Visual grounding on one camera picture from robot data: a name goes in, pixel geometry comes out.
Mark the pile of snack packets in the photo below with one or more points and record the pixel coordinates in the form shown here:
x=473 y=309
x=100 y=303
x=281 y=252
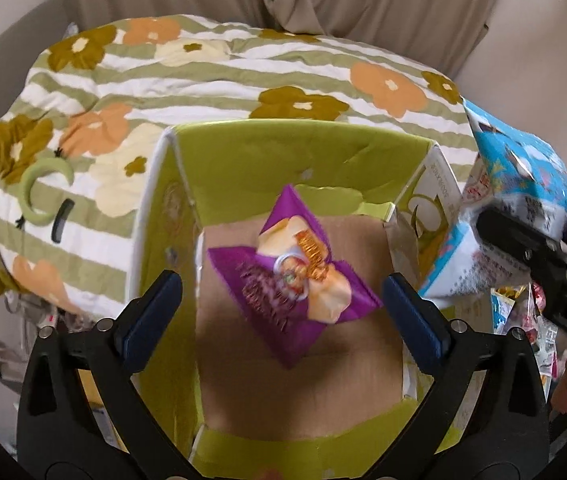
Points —
x=528 y=330

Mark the purple snack packet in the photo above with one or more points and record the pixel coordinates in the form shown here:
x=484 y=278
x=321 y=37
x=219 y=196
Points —
x=263 y=280

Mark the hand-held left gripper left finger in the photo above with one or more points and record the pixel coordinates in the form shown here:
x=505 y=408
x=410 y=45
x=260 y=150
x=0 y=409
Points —
x=154 y=310

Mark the beige curtain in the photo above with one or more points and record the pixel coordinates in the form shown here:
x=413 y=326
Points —
x=388 y=0

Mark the black hair clip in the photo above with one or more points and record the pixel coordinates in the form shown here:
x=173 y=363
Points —
x=62 y=220

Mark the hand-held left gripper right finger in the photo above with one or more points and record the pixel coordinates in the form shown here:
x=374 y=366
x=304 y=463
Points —
x=413 y=320

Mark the clear plastic wrapping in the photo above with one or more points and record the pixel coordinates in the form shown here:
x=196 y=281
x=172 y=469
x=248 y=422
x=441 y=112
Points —
x=18 y=340

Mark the blue white snack packet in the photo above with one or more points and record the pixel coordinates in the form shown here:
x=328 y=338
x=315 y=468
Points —
x=513 y=160

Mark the green cardboard box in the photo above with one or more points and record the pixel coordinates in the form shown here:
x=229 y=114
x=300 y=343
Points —
x=288 y=160

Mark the floral striped blanket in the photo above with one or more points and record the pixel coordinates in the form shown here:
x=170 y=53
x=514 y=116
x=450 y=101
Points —
x=213 y=75

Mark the green crescent hair clip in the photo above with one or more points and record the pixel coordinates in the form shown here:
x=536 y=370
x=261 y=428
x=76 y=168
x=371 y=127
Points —
x=30 y=200

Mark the small silver packet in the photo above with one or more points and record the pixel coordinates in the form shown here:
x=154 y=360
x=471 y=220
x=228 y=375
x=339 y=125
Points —
x=71 y=29

